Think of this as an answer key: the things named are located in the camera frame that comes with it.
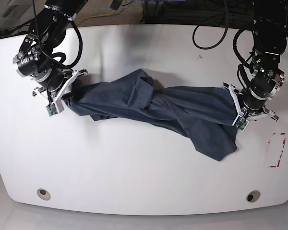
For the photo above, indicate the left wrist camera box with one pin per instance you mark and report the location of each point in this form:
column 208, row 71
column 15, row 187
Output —
column 240, row 123

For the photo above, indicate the dark blue T-shirt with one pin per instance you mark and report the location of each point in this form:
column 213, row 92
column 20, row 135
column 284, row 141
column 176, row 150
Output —
column 205, row 115

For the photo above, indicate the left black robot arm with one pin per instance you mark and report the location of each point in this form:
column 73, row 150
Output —
column 259, row 74

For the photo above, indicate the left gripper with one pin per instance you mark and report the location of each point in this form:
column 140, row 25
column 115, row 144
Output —
column 248, row 106

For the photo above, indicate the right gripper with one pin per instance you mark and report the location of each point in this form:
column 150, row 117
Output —
column 57, row 84

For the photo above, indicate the left table cable grommet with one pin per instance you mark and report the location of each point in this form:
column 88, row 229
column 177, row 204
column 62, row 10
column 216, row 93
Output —
column 43, row 194

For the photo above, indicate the red tape rectangle marking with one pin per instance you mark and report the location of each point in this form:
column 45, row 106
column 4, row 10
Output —
column 275, row 149

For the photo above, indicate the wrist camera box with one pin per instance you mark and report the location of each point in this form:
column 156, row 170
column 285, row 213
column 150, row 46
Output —
column 54, row 108
column 240, row 123

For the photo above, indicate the right table cable grommet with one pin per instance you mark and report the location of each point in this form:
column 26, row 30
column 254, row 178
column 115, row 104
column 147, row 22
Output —
column 253, row 196

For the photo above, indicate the table cable grommet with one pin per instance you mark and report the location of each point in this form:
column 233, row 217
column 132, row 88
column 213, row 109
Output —
column 43, row 194
column 253, row 196

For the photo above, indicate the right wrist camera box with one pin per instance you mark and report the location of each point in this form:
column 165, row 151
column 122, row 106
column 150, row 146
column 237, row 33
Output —
column 54, row 108

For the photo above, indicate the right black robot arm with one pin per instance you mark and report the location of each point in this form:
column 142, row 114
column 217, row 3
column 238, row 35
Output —
column 36, row 58

